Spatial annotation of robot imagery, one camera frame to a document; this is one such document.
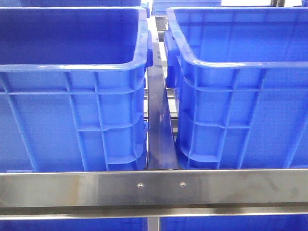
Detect left blue plastic bin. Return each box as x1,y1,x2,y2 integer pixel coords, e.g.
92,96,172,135
0,7,153,173

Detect blue plastic bin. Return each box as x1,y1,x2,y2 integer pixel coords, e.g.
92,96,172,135
0,7,153,173
165,7,308,169

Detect right blue plastic bin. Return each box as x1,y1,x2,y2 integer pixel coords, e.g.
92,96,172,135
165,7,308,169

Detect rear centre blue bin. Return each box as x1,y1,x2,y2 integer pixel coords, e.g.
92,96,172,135
152,0,222,15

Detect lower left blue bin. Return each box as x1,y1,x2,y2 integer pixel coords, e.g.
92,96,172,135
0,218,147,231

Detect lower right blue bin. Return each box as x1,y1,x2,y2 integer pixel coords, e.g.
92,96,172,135
161,215,308,231

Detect rear left blue bin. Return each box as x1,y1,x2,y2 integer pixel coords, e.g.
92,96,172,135
19,0,151,19

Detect stainless steel front rail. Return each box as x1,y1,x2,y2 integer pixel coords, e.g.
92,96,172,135
0,169,308,220

